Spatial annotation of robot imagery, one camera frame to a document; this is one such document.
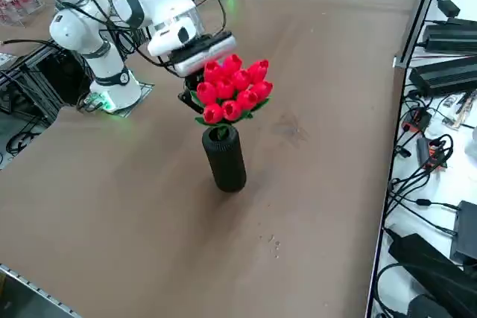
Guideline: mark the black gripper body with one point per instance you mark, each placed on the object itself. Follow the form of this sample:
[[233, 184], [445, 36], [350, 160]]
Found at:
[[194, 82]]

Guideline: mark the red tulip bouquet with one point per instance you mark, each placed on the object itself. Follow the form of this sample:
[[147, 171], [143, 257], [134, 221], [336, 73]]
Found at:
[[231, 87]]

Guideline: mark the black ribbed vase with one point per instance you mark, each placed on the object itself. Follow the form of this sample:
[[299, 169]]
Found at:
[[227, 161]]

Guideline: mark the orange and black hub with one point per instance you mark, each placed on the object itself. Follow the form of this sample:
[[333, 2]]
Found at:
[[415, 120]]

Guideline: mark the dark finned power adapter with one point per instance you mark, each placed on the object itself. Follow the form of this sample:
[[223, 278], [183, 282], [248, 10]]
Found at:
[[443, 76], [451, 37]]

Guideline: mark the orange and black device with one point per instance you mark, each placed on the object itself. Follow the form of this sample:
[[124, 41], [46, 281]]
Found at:
[[434, 158]]

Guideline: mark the small black power adapter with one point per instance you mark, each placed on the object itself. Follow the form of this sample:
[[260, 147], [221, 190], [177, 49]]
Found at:
[[449, 7]]

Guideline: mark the large black bulky item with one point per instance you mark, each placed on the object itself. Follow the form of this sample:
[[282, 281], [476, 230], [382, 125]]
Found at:
[[428, 269]]

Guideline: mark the black flat box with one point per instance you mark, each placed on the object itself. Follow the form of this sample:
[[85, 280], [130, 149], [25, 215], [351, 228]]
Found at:
[[466, 232]]

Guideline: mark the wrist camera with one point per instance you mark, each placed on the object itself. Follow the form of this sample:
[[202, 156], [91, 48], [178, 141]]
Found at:
[[208, 53]]

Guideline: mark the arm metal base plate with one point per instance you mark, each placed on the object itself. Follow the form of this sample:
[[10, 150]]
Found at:
[[143, 89]]

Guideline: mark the black frame rack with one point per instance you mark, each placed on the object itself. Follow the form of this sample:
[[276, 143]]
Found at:
[[56, 72]]

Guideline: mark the aluminium frame post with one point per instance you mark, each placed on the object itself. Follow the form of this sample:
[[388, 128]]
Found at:
[[417, 24]]

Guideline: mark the aluminium table edge rail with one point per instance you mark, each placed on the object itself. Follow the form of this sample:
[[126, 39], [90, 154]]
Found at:
[[33, 288]]

